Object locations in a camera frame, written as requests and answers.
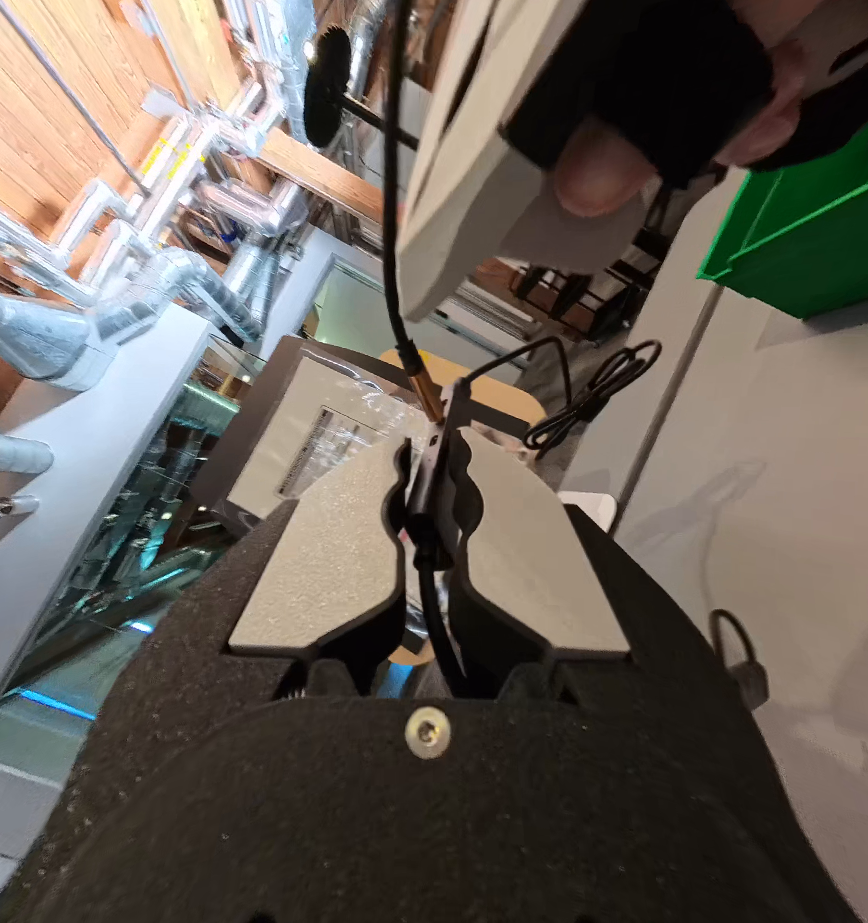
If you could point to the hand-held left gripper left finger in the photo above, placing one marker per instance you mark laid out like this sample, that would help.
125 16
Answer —
318 562

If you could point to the black round spiky disc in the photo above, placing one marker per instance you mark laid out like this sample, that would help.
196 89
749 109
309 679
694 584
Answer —
327 86

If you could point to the grey metal usb hub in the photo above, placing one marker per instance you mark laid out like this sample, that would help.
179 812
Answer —
427 497

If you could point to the tan wooden board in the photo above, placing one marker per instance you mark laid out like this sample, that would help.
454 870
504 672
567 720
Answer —
499 393

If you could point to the glass partition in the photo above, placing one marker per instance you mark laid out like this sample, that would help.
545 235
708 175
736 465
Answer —
131 533

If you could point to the dark box with white label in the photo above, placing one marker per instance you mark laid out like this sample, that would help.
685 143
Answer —
311 425

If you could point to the green plastic bin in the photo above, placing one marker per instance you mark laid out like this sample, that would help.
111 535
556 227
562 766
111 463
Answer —
802 238

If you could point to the person's right hand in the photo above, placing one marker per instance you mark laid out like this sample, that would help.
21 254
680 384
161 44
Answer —
600 173

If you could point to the silver insulated ceiling pipes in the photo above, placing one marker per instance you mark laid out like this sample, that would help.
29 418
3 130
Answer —
153 274

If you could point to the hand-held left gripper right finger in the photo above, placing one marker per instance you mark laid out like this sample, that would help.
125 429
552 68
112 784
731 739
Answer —
535 570

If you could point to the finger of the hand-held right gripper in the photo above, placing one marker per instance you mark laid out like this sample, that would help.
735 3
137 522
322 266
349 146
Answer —
434 108
477 180

